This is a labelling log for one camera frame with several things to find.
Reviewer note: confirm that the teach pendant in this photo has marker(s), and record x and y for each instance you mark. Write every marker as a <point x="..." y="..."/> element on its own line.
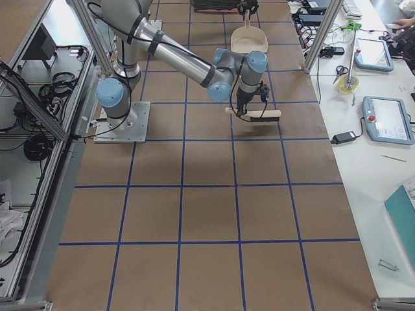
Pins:
<point x="373" y="55"/>
<point x="387" y="120"/>

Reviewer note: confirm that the white hand brush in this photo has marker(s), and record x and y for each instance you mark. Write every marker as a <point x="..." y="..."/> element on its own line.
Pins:
<point x="261" y="116"/>

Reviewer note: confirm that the far teach pendant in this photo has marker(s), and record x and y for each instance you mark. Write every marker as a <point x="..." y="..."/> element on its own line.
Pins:
<point x="373" y="55"/>

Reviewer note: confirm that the near teach pendant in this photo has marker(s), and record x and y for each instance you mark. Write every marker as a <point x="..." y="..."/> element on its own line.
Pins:
<point x="387" y="120"/>

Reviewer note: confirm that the yellow tape roll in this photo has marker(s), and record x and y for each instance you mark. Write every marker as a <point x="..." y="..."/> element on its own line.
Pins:
<point x="347" y="86"/>

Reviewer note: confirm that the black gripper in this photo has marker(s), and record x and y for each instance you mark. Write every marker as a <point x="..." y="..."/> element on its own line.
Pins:
<point x="242" y="99"/>
<point x="248" y="5"/>

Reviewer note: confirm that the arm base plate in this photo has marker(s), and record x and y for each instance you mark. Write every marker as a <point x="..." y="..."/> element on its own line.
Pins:
<point x="133" y="129"/>

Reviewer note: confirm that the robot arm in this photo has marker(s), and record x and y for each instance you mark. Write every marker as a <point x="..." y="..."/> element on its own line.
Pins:
<point x="230" y="73"/>

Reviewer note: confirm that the aluminium frame post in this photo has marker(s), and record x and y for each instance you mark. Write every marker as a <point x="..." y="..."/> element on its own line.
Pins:
<point x="322" y="32"/>

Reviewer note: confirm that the black power adapter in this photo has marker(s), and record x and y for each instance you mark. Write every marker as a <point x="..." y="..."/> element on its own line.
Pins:
<point x="345" y="137"/>

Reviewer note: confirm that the black handled scissors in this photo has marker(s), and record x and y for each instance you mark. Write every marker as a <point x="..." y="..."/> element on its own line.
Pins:
<point x="340" y="70"/>

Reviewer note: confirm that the beige dustpan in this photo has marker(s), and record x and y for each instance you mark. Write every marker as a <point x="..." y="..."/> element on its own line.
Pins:
<point x="248" y="38"/>

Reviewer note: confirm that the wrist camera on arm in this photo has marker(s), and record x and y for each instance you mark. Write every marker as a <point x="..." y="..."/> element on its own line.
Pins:
<point x="263" y="91"/>

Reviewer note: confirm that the teal notebook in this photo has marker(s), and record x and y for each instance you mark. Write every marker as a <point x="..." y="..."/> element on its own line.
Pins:
<point x="400" y="208"/>

